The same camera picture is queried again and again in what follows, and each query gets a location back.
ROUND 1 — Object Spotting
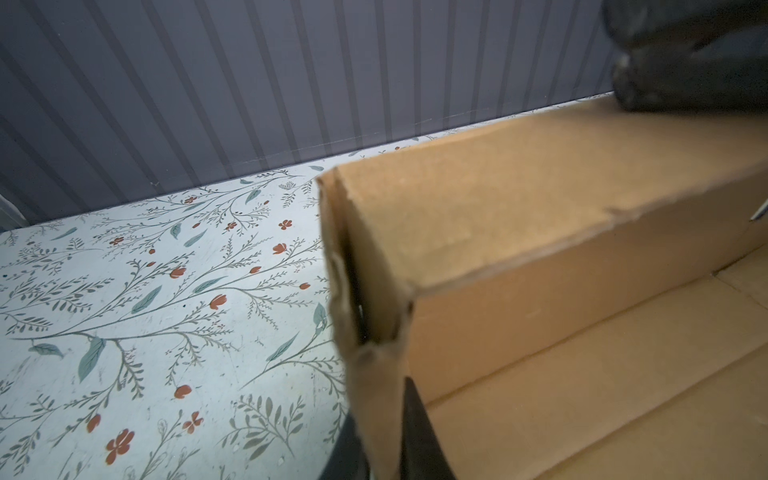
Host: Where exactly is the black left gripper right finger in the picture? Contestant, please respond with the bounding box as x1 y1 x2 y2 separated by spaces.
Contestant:
400 377 456 480

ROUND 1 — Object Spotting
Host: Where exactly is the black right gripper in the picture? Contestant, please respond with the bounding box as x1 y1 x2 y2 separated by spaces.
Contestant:
601 1 767 112

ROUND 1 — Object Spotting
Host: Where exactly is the aluminium enclosure frame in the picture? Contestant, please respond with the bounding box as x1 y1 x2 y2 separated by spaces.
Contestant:
0 196 29 232

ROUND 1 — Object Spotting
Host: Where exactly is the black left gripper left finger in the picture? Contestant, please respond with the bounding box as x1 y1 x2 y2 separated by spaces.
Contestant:
318 414 369 480

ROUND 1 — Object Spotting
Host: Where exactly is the brown cardboard box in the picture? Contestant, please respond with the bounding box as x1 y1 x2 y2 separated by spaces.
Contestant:
317 97 767 479

